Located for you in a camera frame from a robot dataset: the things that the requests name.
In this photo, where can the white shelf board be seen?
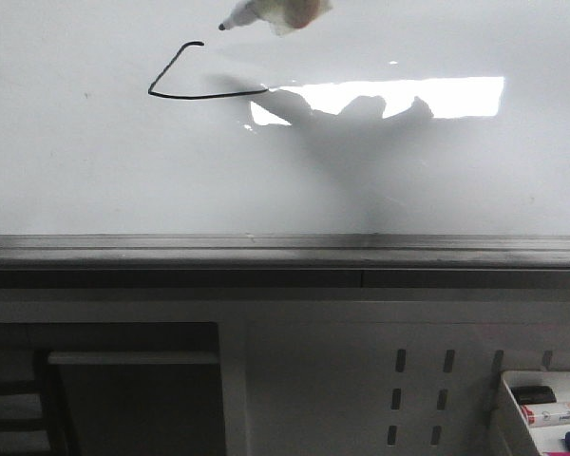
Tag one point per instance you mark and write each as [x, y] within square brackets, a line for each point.
[113, 358]

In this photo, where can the white plastic storage bin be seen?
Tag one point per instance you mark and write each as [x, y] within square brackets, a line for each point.
[510, 434]

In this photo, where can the red capped white marker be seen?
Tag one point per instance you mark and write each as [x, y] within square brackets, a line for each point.
[546, 415]

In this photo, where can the white black-tipped whiteboard marker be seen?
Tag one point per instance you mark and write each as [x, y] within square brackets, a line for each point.
[282, 16]

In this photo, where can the white glossy whiteboard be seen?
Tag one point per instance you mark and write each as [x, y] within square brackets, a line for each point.
[382, 117]

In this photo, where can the white slotted pegboard panel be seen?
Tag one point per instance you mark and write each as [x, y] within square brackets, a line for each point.
[416, 378]

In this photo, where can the grey whiteboard marker tray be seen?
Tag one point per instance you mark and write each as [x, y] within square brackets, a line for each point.
[283, 261]

